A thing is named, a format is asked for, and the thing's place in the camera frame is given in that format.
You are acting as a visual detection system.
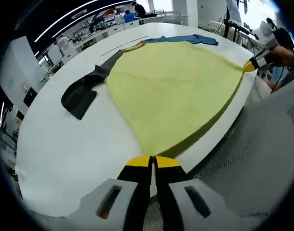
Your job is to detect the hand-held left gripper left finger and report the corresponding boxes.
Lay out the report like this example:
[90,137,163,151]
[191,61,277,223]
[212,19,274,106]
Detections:
[65,155,153,231]

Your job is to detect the white counter with cabinets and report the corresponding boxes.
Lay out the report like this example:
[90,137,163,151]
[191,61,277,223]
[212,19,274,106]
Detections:
[72,14,144,50]

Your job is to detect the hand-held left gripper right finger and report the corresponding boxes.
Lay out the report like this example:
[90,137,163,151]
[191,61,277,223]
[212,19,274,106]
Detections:
[155,155,240,231]

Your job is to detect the yellow garment with dark sleeves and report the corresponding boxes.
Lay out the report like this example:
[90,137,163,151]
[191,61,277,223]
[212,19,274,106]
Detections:
[60,34,249,157]

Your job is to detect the person's right hand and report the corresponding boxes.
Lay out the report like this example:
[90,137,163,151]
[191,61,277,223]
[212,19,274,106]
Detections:
[266,45,294,66]

